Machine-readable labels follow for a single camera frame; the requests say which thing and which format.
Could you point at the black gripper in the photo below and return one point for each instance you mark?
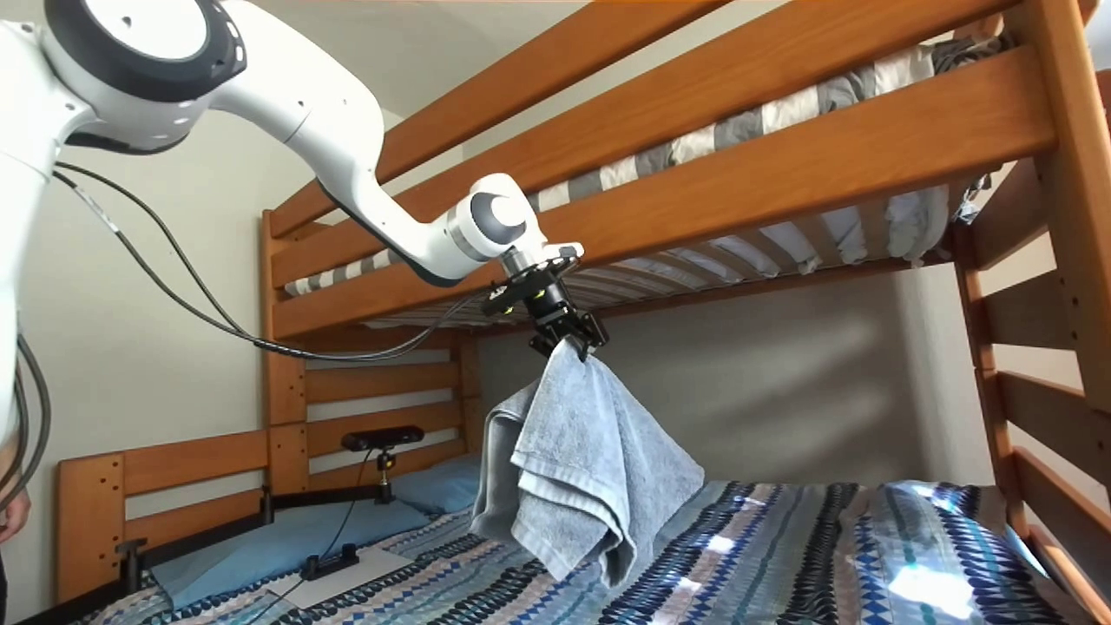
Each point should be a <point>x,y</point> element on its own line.
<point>535,293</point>

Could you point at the grey-blue terry towel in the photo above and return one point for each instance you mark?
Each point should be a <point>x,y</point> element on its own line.
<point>578,473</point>

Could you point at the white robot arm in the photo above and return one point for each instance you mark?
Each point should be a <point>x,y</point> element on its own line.
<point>136,79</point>

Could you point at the blue patterned bed comforter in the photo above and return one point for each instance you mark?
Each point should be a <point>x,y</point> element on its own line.
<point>737,553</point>

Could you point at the upper bunk striped mattress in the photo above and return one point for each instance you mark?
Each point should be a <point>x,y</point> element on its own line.
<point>863,137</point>

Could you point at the wooden bunk bed frame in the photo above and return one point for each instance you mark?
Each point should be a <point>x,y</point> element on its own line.
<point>1025,109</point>

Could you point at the black stereo camera bar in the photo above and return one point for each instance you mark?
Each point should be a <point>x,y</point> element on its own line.
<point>379,440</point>

